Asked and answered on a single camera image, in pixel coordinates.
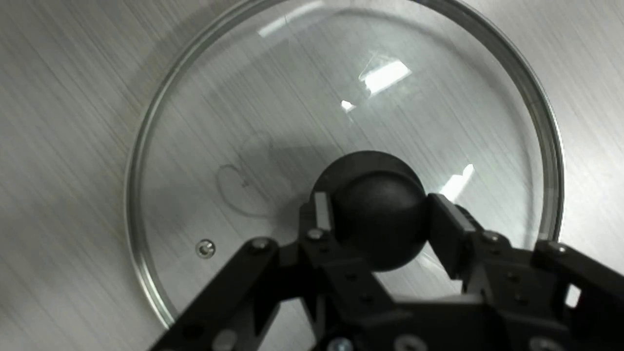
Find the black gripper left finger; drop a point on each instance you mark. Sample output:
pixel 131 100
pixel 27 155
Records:
pixel 259 285

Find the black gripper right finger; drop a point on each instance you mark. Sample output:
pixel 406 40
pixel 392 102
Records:
pixel 507 260

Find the glass pot lid black knob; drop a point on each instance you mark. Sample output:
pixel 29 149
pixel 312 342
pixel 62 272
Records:
pixel 363 129

